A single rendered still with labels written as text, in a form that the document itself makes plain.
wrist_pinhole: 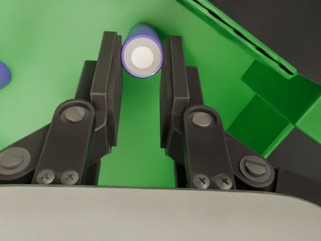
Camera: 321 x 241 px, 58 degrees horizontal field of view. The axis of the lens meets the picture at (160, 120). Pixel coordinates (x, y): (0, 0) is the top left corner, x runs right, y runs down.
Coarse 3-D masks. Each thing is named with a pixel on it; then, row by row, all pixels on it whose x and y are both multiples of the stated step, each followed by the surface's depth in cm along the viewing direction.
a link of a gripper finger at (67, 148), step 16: (64, 112) 9; (80, 112) 9; (64, 128) 8; (80, 128) 8; (48, 144) 8; (64, 144) 8; (80, 144) 8; (48, 160) 8; (64, 160) 8; (80, 160) 8; (48, 176) 7; (64, 176) 7; (80, 176) 7; (96, 176) 10
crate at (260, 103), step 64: (0, 0) 17; (64, 0) 17; (128, 0) 17; (192, 0) 12; (64, 64) 18; (192, 64) 19; (256, 64) 18; (0, 128) 20; (128, 128) 20; (256, 128) 17; (320, 128) 12
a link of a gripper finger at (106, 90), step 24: (120, 48) 12; (96, 72) 10; (120, 72) 12; (96, 96) 9; (120, 96) 13; (96, 120) 9; (24, 144) 9; (96, 144) 10; (0, 168) 8; (24, 168) 8
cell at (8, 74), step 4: (0, 64) 18; (4, 64) 18; (0, 68) 17; (4, 68) 18; (8, 68) 18; (0, 72) 17; (4, 72) 18; (8, 72) 18; (0, 76) 17; (4, 76) 17; (8, 76) 18; (0, 80) 17; (4, 80) 17; (8, 80) 18; (0, 84) 17; (4, 84) 18; (0, 88) 17
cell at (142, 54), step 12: (144, 24) 16; (132, 36) 12; (144, 36) 12; (156, 36) 13; (132, 48) 12; (144, 48) 12; (156, 48) 12; (132, 60) 12; (144, 60) 12; (156, 60) 12; (132, 72) 12; (144, 72) 12; (156, 72) 12
